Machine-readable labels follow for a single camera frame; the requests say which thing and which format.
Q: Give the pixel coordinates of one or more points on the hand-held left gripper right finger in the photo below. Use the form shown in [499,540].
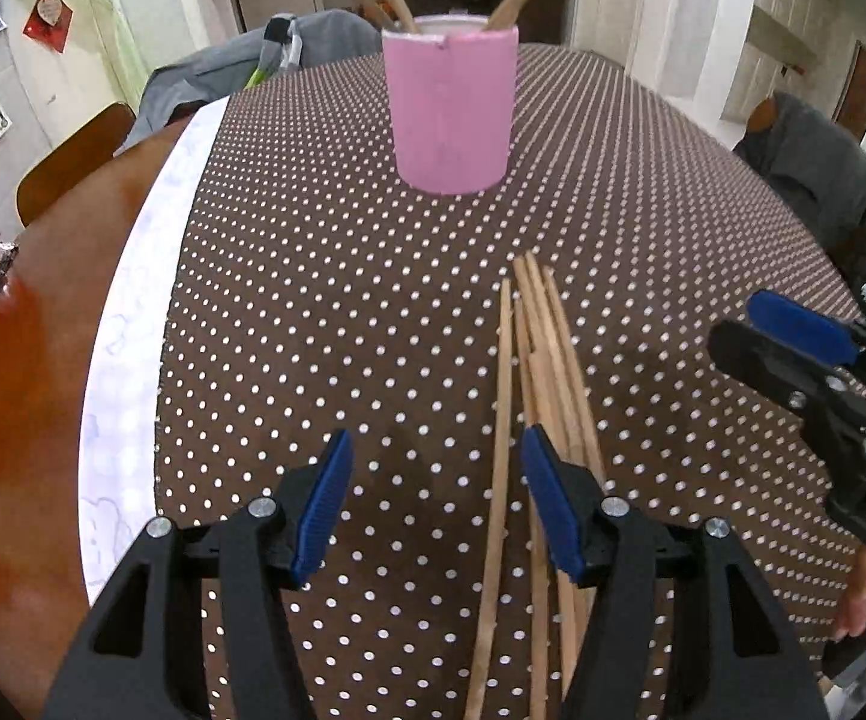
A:
[553,502]

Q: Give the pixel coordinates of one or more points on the dark grey jacket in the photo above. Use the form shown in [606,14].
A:
[815,172]

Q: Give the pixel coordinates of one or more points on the brown door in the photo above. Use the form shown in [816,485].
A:
[864,90]

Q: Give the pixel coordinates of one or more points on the white checked cloth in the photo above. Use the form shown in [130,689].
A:
[132,352]

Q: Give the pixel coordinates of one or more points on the red diamond wall decoration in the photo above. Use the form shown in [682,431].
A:
[48,19]

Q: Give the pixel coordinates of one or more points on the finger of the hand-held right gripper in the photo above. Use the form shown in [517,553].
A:
[748,356]
[800,326]

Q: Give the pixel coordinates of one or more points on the dark wooden desk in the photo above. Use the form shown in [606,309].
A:
[545,15]

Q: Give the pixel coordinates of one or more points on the white door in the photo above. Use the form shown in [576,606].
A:
[613,15]

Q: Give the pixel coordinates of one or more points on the brown polka dot tablecloth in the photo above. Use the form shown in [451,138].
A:
[328,277]

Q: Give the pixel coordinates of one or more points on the pile of wooden chopsticks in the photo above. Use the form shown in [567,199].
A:
[545,367]

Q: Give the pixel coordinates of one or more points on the person's right hand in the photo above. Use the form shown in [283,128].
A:
[862,592]

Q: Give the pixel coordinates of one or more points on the light green curtain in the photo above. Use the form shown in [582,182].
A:
[147,15]

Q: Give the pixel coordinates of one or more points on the pink cylindrical cup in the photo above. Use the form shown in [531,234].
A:
[451,112]

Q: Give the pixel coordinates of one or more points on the wooden chair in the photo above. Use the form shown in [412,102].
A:
[65,172]

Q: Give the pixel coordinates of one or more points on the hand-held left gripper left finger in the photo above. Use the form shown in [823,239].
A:
[324,510]

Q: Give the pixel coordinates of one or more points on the white cabinet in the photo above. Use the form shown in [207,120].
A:
[778,30]

